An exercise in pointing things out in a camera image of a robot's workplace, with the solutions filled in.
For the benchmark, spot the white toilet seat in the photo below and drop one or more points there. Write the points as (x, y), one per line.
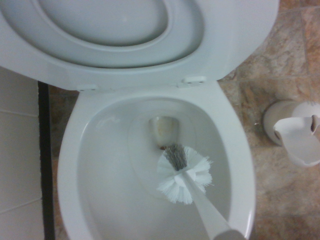
(225, 50)

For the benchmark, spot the white toilet bowl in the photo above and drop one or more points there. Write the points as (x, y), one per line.
(67, 162)

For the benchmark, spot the white toilet seat lid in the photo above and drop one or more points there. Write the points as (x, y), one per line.
(100, 20)

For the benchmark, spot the white toilet brush holder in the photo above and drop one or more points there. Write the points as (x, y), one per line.
(300, 150)

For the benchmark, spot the short black wall baseboard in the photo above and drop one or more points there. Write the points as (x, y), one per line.
(46, 150)

